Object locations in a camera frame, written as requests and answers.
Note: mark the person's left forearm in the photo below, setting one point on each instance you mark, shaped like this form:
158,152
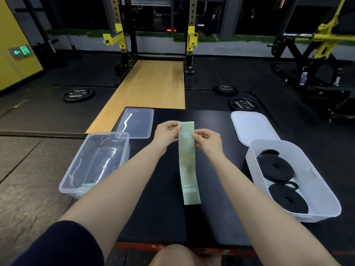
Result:
111,196

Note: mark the yellow black squat rack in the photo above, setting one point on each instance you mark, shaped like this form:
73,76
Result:
192,13

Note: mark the clear plastic container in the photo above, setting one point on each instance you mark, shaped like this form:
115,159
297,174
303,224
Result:
91,163

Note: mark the dark navy shirt sleeve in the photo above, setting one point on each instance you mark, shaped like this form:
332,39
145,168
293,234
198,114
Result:
61,246

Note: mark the black weight plate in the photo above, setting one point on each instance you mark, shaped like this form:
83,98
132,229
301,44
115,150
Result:
77,95
243,104
225,90

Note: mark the thin black resistance band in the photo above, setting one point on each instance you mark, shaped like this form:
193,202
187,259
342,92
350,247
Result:
288,199

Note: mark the yellow black exercise machine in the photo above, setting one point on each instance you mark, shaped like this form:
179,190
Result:
319,47

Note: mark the wide black resistance band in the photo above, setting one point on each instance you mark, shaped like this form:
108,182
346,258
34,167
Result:
276,167

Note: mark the black plyo platform red side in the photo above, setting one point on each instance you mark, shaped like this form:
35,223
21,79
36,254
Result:
166,218

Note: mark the white plastic bin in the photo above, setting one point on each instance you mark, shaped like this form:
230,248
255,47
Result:
321,191

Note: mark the green exit sign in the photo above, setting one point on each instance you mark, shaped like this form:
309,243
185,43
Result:
21,51

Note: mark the grey window blind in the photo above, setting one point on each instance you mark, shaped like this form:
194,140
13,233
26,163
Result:
149,0

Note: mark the person's left hand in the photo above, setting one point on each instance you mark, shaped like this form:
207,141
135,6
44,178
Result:
165,135

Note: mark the white plastic lid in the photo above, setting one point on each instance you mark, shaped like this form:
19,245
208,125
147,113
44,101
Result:
252,127

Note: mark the person's right forearm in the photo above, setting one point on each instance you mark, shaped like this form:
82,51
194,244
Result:
271,216

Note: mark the wooden lifting platform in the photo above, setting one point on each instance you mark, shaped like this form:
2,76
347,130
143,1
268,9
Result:
147,85

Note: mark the light green resistance band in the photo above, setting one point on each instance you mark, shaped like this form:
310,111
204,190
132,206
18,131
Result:
88,186
188,168

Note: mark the person's right hand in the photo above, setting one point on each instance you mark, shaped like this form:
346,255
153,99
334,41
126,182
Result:
212,144

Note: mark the clear plastic lid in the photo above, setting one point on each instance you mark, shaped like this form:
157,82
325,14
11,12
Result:
137,123

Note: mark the person's left leg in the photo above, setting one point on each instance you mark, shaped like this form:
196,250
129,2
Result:
177,256

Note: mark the black upright bar holder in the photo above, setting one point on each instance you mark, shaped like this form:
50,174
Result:
72,44

